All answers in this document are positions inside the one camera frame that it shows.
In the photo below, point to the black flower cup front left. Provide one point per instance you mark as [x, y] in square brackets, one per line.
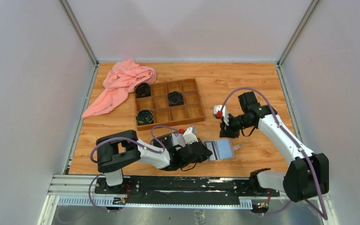
[144, 117]

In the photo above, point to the pink leather card holder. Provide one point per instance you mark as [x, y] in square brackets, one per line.
[227, 149]

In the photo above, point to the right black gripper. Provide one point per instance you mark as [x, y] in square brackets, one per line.
[228, 131]

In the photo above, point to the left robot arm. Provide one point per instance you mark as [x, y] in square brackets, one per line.
[122, 149]

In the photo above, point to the brown wooden divider tray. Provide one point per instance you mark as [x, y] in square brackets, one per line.
[189, 113]

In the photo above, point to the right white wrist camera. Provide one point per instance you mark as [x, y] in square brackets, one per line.
[221, 112]

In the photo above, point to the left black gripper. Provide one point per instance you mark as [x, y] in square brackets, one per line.
[206, 153]

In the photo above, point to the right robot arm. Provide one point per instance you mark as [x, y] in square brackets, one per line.
[307, 175]

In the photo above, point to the pink oval tray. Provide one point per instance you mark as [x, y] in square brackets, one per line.
[172, 139]

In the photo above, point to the black flower cup centre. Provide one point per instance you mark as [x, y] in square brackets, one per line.
[175, 98]

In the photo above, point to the pink crumpled cloth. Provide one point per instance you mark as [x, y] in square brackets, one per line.
[120, 81]

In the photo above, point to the black flower cup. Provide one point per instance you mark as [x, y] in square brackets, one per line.
[175, 98]
[144, 117]
[143, 90]

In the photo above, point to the black flower cup rear left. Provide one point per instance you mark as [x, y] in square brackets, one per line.
[143, 90]

